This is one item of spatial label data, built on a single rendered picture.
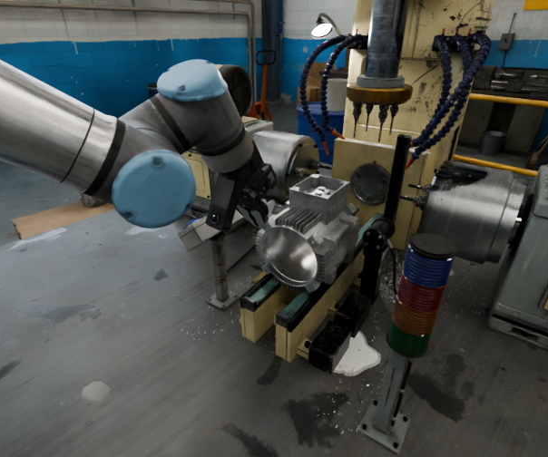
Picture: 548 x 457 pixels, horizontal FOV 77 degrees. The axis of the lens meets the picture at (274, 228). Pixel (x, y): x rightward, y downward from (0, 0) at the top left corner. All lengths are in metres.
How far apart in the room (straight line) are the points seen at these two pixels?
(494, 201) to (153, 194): 0.77
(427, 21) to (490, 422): 1.03
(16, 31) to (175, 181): 5.81
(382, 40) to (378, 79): 0.09
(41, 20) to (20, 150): 5.87
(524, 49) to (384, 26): 5.17
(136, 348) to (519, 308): 0.93
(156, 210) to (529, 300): 0.87
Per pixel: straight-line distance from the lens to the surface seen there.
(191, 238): 0.83
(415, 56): 1.25
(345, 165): 1.24
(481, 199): 0.96
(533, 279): 0.99
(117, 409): 0.85
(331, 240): 0.76
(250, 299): 0.81
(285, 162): 1.11
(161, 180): 0.39
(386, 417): 0.75
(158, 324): 0.99
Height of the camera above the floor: 1.47
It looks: 30 degrees down
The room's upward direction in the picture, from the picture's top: straight up
